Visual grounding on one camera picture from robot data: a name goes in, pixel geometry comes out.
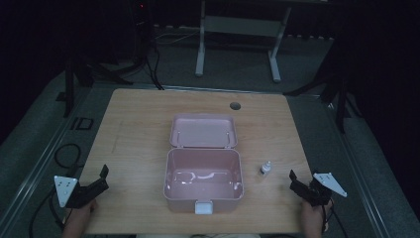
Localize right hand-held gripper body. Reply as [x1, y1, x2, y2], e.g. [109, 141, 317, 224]
[289, 172, 349, 208]

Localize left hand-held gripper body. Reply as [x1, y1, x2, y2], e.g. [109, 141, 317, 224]
[53, 175, 110, 209]

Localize person's left hand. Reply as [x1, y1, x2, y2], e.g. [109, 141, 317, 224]
[74, 198, 99, 222]

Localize person's right hand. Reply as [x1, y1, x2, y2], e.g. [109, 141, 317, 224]
[300, 199, 334, 233]

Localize small clear dropper bottle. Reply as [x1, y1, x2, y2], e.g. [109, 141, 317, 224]
[259, 160, 272, 177]

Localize pink plastic box with lid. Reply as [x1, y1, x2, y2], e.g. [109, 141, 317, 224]
[162, 113, 246, 216]

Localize black tripod stand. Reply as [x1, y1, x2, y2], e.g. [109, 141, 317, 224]
[54, 0, 155, 119]
[282, 39, 363, 135]

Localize white metal stand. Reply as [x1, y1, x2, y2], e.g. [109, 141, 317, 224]
[194, 0, 293, 84]

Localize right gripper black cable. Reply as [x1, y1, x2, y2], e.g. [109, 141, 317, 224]
[320, 202, 350, 238]

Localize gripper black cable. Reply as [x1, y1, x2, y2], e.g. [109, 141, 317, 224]
[28, 186, 72, 238]
[320, 202, 350, 238]

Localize looped black floor cable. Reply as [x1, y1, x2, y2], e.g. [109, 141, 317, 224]
[53, 143, 83, 178]

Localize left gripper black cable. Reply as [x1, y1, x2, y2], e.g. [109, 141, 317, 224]
[28, 186, 72, 238]

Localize metal floor rail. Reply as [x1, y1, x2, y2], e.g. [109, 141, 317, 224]
[0, 86, 100, 234]
[325, 102, 392, 238]

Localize black cables on floor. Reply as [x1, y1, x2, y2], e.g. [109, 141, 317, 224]
[145, 39, 165, 91]

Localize white cable on floor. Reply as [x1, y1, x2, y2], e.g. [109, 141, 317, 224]
[154, 28, 201, 47]

